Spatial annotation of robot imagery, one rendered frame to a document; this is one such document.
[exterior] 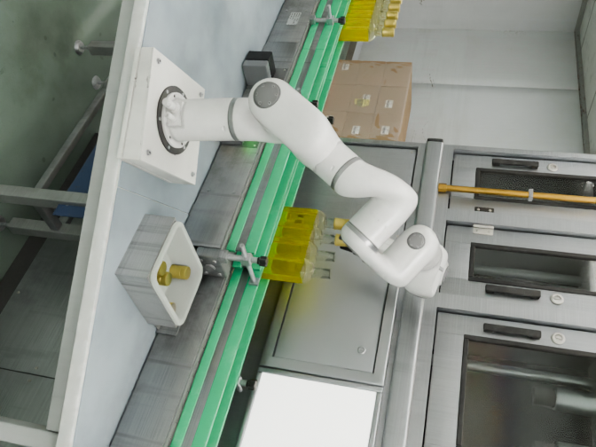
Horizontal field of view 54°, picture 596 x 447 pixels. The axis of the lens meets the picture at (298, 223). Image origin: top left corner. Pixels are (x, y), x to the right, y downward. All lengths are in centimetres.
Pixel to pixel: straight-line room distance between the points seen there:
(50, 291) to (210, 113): 98
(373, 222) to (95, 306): 60
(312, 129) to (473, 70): 633
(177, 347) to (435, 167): 104
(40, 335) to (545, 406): 144
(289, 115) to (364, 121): 444
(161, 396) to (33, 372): 56
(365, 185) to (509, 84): 614
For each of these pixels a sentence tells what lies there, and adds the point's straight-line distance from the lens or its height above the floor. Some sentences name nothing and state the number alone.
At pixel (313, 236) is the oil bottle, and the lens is 165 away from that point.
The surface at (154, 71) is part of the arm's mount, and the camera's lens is 133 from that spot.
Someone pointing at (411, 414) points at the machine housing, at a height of 140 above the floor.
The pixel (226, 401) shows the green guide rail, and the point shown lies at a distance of 151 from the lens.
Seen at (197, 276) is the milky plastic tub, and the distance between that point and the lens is 152.
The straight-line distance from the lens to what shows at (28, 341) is 198.
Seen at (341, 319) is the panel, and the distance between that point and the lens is 167.
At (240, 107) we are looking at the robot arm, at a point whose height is 98.
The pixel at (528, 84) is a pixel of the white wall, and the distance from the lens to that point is 726.
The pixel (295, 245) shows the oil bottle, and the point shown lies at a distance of 164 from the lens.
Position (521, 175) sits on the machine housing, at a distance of 209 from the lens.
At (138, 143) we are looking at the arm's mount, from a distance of 128.
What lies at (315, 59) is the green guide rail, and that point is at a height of 95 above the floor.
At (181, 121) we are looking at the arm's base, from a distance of 133.
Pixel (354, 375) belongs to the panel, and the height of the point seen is 124.
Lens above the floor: 144
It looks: 14 degrees down
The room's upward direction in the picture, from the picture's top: 96 degrees clockwise
